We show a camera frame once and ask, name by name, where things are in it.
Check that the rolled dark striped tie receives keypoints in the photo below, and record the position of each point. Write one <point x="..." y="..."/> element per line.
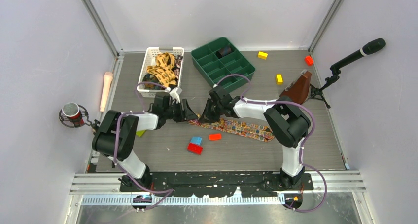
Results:
<point x="223" y="52"/>

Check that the colourful shell pattern tie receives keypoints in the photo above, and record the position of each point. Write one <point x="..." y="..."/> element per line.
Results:
<point x="247" y="130"/>

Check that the red lego brick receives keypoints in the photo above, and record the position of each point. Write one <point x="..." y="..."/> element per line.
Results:
<point x="195" y="148"/>

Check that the red silver studio microphone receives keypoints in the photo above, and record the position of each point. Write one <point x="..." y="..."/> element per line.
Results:
<point x="73" y="115"/>

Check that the yellow beetle pattern tie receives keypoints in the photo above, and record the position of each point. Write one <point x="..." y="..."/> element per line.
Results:
<point x="162" y="69"/>

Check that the small orange lego brick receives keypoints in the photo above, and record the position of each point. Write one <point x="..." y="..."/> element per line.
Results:
<point x="215" y="137"/>

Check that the black handheld microphone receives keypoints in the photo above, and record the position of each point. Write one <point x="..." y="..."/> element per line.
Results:
<point x="368" y="49"/>

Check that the yellow block upright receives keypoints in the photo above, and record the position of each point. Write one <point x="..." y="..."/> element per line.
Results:
<point x="279" y="79"/>

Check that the brown green leaf tie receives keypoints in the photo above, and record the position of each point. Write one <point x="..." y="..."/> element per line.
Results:
<point x="151" y="82"/>

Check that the black microphone tripod stand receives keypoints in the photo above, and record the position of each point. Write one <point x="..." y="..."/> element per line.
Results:
<point x="317" y="93"/>

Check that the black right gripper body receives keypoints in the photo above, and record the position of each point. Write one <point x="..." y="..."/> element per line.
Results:
<point x="219" y="107"/>

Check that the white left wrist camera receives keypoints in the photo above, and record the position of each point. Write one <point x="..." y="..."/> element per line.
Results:
<point x="174" y="93"/>

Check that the yellow block near tray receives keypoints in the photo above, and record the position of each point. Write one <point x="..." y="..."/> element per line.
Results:
<point x="262" y="55"/>

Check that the dark floral rose tie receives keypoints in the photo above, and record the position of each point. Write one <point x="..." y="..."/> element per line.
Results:
<point x="177" y="66"/>

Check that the green compartment tray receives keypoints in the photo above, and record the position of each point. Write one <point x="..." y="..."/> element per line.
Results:
<point x="226" y="71"/>

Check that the blue lego brick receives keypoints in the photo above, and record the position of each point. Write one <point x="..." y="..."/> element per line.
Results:
<point x="196" y="140"/>

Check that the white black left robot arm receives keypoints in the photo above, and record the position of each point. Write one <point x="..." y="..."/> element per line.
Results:
<point x="115" y="136"/>

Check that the brown wooden metronome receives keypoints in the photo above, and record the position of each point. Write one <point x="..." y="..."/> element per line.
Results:
<point x="299" y="89"/>

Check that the white perforated plastic basket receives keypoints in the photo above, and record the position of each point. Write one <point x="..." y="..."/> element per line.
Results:
<point x="149" y="60"/>

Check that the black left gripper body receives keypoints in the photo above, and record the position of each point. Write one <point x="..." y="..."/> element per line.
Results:
<point x="175" y="112"/>

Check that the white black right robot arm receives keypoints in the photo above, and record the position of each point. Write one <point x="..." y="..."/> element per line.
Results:
<point x="285" y="119"/>

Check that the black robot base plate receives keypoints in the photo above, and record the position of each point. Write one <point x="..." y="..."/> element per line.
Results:
<point x="216" y="184"/>

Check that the orange red block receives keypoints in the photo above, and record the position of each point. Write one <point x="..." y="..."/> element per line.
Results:
<point x="309" y="60"/>

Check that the lime green lego plate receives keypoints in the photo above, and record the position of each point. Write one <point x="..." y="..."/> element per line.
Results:
<point x="140" y="133"/>

